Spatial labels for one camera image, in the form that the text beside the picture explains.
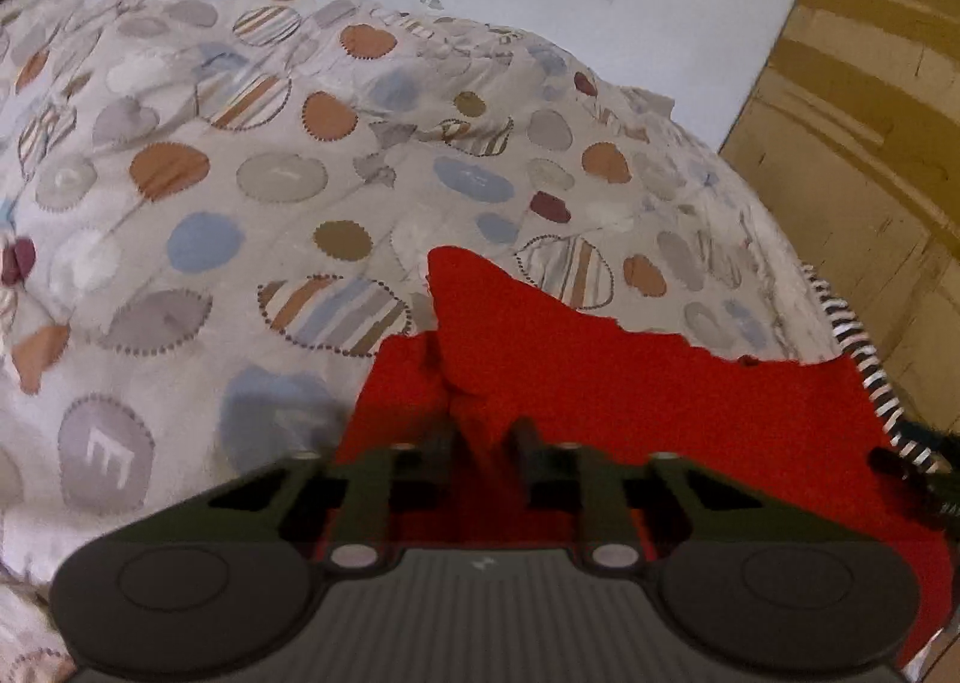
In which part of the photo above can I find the red knit garment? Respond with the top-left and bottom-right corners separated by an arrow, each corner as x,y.
337,246 -> 953,652

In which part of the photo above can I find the black white striped bedsheet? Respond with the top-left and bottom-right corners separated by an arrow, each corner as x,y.
802,264 -> 958,527

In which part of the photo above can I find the patterned dotted duvet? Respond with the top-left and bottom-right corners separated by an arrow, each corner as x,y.
2,0 -> 836,681

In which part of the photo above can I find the brown wooden wardrobe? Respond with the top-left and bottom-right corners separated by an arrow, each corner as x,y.
721,0 -> 958,431

